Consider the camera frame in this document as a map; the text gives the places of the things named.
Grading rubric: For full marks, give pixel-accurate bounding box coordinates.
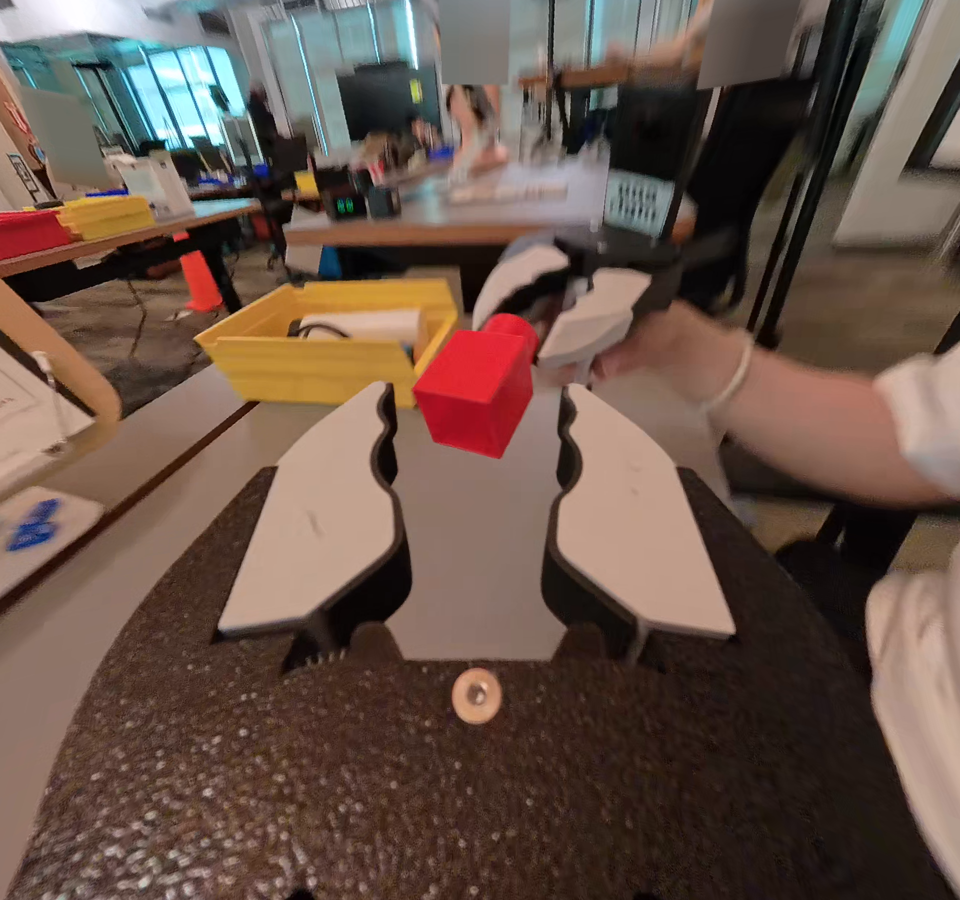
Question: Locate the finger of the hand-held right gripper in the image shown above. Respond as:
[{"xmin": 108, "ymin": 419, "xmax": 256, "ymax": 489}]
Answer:
[
  {"xmin": 471, "ymin": 237, "xmax": 576, "ymax": 330},
  {"xmin": 536, "ymin": 267, "xmax": 655, "ymax": 390}
]

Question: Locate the red plastic bin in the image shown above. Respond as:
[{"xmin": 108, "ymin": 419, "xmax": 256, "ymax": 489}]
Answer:
[{"xmin": 0, "ymin": 207, "xmax": 78, "ymax": 262}]

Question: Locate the red block with round knob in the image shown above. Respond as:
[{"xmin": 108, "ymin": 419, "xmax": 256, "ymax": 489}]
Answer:
[{"xmin": 411, "ymin": 312, "xmax": 540, "ymax": 460}]

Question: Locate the black television screen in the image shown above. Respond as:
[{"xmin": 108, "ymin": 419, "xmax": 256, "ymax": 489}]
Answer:
[{"xmin": 336, "ymin": 60, "xmax": 445, "ymax": 145}]

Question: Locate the instruction sheet board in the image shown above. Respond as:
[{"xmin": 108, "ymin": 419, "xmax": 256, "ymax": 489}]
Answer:
[{"xmin": 0, "ymin": 278, "xmax": 126, "ymax": 490}]

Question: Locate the blue clip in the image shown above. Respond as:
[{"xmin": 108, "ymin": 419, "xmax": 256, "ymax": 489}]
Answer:
[{"xmin": 5, "ymin": 497, "xmax": 66, "ymax": 555}]

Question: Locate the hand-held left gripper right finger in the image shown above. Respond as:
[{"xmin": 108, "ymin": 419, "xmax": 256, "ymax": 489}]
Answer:
[{"xmin": 543, "ymin": 386, "xmax": 739, "ymax": 661}]

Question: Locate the black clock with green display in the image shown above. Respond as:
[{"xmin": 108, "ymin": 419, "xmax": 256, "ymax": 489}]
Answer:
[{"xmin": 317, "ymin": 165, "xmax": 370, "ymax": 223}]

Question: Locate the white cylinder with black cap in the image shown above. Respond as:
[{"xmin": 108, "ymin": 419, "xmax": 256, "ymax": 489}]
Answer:
[{"xmin": 306, "ymin": 308, "xmax": 427, "ymax": 351}]

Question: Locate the black cable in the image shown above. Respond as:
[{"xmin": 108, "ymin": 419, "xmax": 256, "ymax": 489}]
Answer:
[{"xmin": 284, "ymin": 320, "xmax": 355, "ymax": 348}]

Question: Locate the person's right hand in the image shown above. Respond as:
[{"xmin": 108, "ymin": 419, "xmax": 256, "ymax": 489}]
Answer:
[{"xmin": 593, "ymin": 300, "xmax": 751, "ymax": 415}]

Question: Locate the black tripod stand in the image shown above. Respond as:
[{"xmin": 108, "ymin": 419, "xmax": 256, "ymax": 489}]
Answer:
[{"xmin": 747, "ymin": 0, "xmax": 889, "ymax": 349}]

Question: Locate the person's right forearm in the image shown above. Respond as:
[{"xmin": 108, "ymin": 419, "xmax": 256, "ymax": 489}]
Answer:
[{"xmin": 720, "ymin": 342, "xmax": 919, "ymax": 508}]

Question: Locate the orange traffic cone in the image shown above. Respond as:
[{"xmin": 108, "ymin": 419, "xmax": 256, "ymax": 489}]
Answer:
[{"xmin": 171, "ymin": 233, "xmax": 228, "ymax": 318}]

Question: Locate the pearl bracelet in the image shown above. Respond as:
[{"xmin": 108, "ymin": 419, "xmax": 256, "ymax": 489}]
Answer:
[{"xmin": 704, "ymin": 330, "xmax": 757, "ymax": 420}]

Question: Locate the yellow plastic bin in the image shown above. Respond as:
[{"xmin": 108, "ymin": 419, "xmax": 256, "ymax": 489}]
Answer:
[
  {"xmin": 56, "ymin": 194, "xmax": 159, "ymax": 243},
  {"xmin": 194, "ymin": 278, "xmax": 463, "ymax": 411}
]

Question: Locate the grey desk with wooden edge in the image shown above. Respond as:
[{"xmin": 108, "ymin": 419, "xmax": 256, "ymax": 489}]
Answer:
[{"xmin": 284, "ymin": 155, "xmax": 700, "ymax": 250}]

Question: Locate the white stand base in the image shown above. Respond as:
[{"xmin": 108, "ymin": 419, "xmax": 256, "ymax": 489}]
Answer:
[{"xmin": 0, "ymin": 483, "xmax": 108, "ymax": 603}]

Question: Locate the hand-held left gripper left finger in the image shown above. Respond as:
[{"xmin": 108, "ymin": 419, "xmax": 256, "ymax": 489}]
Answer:
[{"xmin": 218, "ymin": 383, "xmax": 414, "ymax": 646}]

